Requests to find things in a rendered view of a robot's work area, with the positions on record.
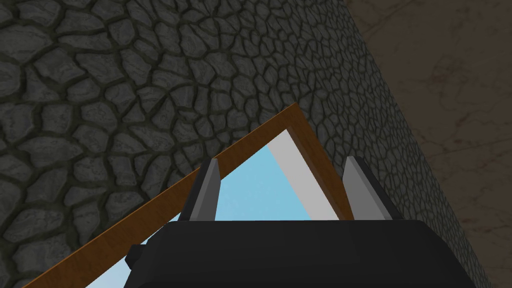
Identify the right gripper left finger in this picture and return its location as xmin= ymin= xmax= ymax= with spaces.
xmin=177 ymin=157 xmax=222 ymax=222

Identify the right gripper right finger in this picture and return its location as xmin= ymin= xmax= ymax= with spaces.
xmin=341 ymin=155 xmax=405 ymax=221

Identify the brown framed window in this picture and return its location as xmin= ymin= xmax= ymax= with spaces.
xmin=21 ymin=102 xmax=355 ymax=288

